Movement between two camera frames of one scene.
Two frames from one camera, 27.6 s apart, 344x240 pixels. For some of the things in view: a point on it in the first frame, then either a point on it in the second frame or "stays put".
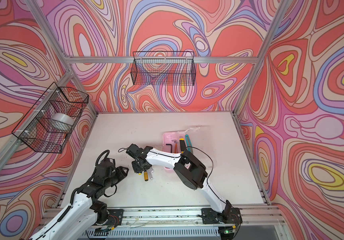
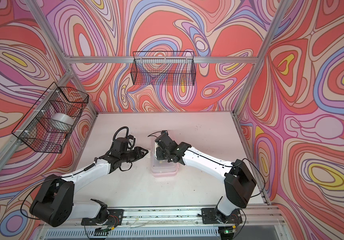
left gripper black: (121, 173) → (138, 154)
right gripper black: (137, 170) → (160, 157)
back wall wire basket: (163, 68) stays put
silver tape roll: (63, 117) stays put
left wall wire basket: (47, 122) stays put
